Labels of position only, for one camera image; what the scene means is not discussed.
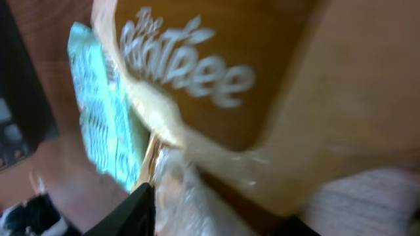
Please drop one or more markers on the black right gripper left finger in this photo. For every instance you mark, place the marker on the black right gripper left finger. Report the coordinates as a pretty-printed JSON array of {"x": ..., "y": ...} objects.
[{"x": 135, "y": 216}]

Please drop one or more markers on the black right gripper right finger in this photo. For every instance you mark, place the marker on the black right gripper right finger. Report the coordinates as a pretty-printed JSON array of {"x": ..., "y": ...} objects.
[{"x": 292, "y": 226}]

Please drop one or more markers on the teal wet wipes pack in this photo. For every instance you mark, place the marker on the teal wet wipes pack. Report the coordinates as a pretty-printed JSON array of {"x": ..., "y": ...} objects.
[{"x": 114, "y": 137}]

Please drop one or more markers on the brown Pantree snack bag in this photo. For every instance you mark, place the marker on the brown Pantree snack bag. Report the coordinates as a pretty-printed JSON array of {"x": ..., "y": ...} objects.
[{"x": 269, "y": 99}]

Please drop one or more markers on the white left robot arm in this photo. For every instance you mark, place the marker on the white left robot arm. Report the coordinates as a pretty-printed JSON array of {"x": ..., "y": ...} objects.
[{"x": 37, "y": 216}]

